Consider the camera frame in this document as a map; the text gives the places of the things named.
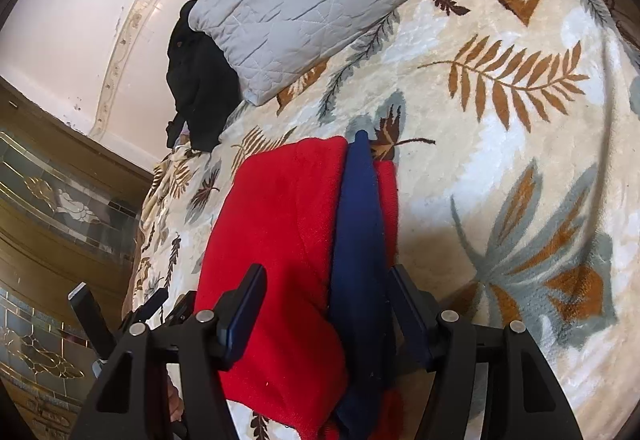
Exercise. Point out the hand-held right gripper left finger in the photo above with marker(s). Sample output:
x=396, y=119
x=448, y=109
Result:
x=245, y=315

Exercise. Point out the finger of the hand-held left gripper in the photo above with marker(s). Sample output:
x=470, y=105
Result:
x=184, y=306
x=152, y=302

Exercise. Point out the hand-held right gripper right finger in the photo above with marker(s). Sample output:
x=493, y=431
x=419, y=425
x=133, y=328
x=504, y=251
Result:
x=412, y=315

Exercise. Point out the red and blue knit sweater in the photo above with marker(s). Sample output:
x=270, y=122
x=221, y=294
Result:
x=275, y=220

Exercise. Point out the wooden cabinet with stained glass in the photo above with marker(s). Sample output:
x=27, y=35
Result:
x=60, y=220

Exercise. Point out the leaf print fleece blanket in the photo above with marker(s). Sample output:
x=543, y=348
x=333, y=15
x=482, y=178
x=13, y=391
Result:
x=500, y=145

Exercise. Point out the black garment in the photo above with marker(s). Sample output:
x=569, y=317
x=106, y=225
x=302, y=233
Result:
x=200, y=85

